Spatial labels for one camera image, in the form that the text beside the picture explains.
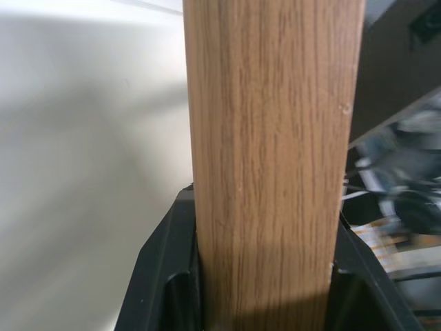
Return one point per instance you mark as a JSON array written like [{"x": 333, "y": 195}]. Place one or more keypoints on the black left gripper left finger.
[{"x": 165, "y": 262}]

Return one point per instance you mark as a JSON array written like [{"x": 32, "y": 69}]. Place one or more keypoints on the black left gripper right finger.
[{"x": 365, "y": 276}]

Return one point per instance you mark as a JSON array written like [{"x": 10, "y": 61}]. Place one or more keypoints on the brown wooden plank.
[{"x": 272, "y": 145}]

